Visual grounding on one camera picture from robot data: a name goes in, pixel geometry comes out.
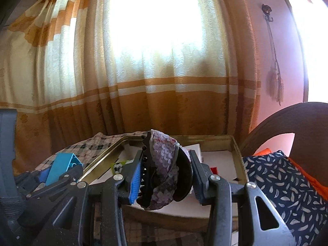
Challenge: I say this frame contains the white box with red label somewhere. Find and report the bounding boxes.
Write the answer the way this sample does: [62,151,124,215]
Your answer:
[182,143,202,160]

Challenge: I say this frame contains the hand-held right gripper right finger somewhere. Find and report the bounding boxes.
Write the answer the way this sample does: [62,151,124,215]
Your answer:
[189,150,298,246]

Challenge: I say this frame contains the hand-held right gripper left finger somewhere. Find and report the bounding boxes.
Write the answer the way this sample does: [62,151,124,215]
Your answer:
[28,149,144,246]

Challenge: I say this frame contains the beige curtain tassel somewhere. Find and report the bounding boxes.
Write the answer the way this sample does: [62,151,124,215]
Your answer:
[261,3,284,106]

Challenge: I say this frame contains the teal plastic block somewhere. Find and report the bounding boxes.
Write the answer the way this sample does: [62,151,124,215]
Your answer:
[46,152,84,186]

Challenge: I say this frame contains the plaid tablecloth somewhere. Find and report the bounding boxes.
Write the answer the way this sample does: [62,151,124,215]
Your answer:
[33,133,213,246]

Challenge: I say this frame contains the beige and orange curtain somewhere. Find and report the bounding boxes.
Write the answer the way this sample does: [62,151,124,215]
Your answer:
[0,0,262,175]

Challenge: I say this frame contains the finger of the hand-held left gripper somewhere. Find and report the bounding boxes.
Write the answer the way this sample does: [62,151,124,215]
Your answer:
[33,175,83,203]
[15,168,52,192]

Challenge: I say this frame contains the black sequined hair clip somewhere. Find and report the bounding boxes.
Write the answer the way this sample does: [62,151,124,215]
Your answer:
[137,129,195,211]

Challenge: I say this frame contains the gold metal tin box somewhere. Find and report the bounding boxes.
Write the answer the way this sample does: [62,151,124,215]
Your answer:
[81,134,249,227]

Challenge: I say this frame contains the navy patterned cushion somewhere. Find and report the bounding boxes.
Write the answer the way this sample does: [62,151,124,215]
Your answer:
[242,151,328,246]

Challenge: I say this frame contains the orange cloth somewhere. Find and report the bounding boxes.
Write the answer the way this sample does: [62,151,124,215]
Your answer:
[254,147,328,200]

